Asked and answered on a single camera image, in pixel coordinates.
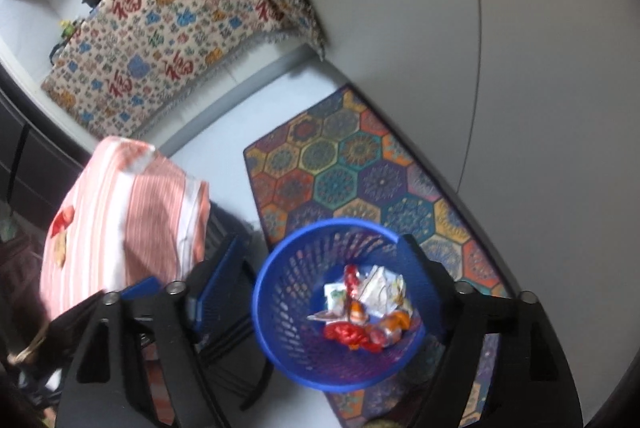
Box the orange striped tablecloth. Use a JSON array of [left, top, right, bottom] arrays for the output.
[[40, 137, 211, 426]]

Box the yellow white snack wrapper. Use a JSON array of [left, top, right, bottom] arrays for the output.
[[360, 265, 414, 309]]

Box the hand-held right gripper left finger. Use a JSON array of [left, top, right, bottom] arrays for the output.
[[55, 235, 249, 428]]

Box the dark cabinet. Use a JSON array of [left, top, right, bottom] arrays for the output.
[[0, 82, 88, 239]]

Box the red sausage wrapper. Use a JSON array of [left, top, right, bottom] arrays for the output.
[[344, 264, 362, 303]]

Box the red plastic bag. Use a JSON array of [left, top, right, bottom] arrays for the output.
[[322, 322, 381, 353]]

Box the hexagon patterned rug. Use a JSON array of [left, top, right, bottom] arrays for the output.
[[243, 84, 516, 428]]

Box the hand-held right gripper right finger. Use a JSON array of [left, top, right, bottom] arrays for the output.
[[400, 234, 583, 428]]

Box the blue plastic basket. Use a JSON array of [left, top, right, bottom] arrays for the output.
[[251, 218, 442, 393]]

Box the white orange snack wrapper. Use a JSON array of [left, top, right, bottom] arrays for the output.
[[381, 309, 412, 335]]

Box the small red wrapper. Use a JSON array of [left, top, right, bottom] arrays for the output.
[[50, 206, 76, 239]]

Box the green white milk carton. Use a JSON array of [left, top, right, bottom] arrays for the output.
[[324, 283, 352, 313]]

